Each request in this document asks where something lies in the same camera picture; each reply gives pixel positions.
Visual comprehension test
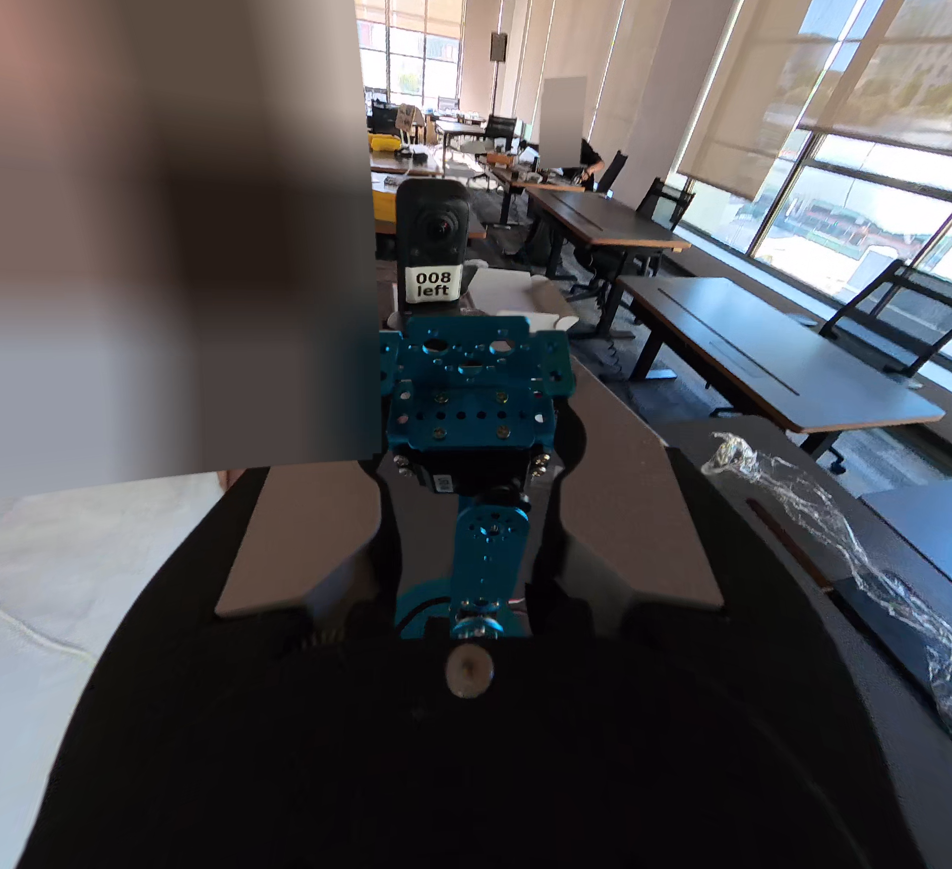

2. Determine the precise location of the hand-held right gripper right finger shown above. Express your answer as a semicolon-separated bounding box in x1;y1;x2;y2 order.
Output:
552;356;727;615

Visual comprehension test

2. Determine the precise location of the grey desk with slot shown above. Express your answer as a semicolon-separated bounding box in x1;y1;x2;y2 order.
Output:
616;276;947;436

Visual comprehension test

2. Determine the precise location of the tall end window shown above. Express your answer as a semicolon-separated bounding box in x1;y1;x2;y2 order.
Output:
351;0;466;113

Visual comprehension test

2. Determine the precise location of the beige roller blind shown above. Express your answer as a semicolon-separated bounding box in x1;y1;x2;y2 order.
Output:
675;0;952;202

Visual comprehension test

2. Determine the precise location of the black metal frame chair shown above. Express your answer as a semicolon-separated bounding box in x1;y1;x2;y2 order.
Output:
818;258;952;379

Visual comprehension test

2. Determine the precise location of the crumpled clear plastic wrap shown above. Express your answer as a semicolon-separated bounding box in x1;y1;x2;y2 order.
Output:
701;430;952;725

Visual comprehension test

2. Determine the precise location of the wood edged office desk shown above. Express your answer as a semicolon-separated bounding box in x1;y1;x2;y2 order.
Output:
523;183;693;250

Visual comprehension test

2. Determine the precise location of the dark grey desk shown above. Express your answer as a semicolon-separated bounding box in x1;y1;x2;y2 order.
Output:
647;411;952;869

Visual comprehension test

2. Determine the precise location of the white roller blind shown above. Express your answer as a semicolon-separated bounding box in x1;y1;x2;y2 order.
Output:
513;0;689;164

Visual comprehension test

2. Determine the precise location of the blue toy robot arm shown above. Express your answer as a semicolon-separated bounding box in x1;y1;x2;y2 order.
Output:
379;315;575;641

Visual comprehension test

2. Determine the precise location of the person's white shirt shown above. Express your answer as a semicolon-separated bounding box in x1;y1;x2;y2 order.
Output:
0;471;228;869

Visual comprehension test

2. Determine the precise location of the large window with white frame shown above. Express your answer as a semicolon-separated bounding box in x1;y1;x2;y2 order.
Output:
673;0;952;342

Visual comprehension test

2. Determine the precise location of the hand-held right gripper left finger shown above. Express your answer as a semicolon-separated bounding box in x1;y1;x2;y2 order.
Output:
214;462;406;619

